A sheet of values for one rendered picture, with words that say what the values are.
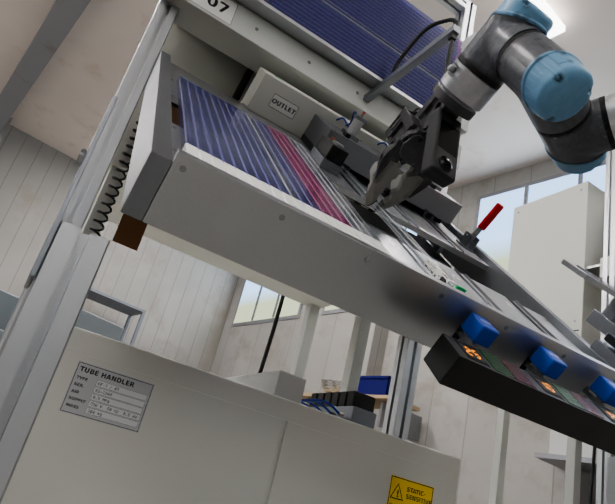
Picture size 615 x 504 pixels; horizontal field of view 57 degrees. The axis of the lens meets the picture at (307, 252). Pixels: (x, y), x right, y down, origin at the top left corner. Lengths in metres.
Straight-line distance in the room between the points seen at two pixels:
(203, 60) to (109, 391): 0.84
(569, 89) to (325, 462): 0.60
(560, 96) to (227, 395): 0.58
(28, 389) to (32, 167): 7.86
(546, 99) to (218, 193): 0.43
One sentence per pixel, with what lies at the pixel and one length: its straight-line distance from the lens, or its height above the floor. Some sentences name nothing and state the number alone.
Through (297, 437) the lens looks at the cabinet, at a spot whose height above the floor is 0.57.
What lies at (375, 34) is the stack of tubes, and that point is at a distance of 1.42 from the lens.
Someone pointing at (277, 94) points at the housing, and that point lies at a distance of 1.19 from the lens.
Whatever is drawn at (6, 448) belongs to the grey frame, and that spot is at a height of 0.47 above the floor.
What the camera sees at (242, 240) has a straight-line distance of 0.53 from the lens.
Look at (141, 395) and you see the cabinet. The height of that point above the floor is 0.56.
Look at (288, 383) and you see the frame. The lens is 0.91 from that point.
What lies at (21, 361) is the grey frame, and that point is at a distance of 0.46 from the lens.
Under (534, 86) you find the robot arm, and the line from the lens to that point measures 0.77.
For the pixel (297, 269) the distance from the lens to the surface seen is 0.55.
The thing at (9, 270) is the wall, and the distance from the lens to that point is 7.93.
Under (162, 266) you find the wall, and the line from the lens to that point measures 8.60.
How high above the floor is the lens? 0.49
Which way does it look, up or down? 23 degrees up
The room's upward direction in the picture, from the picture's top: 15 degrees clockwise
